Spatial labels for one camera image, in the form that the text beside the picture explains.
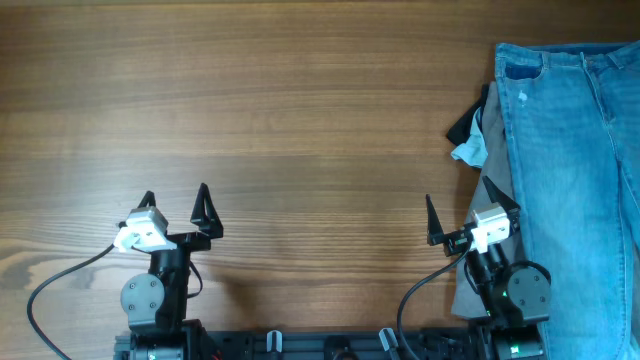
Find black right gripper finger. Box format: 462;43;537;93
482;176;521;231
425;194;444;246

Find light blue denim jeans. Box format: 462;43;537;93
495;43;639;359

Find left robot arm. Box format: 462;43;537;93
113;184;224;360

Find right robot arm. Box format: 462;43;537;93
426;176;551;359

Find grey folded trousers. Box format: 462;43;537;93
451;82;514;320

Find light blue cloth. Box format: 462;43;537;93
451;108;488;168

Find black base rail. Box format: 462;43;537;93
208;328;479;360

